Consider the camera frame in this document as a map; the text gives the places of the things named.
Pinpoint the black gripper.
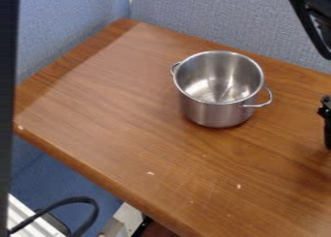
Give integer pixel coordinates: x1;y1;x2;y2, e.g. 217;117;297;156
317;95;331;149

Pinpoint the metal pot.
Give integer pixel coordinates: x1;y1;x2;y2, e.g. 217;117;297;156
169;50;272;128

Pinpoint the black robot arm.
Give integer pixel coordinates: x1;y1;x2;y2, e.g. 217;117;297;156
288;0;331;150

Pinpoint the white box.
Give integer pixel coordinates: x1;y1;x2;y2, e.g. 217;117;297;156
6;193;72;237

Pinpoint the black pole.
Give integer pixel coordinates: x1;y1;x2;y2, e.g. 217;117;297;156
0;0;20;237

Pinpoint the white table bracket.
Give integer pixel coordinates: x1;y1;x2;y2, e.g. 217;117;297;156
98;203;144;237

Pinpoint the black cable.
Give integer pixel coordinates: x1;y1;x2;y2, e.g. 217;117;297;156
8;196;100;237

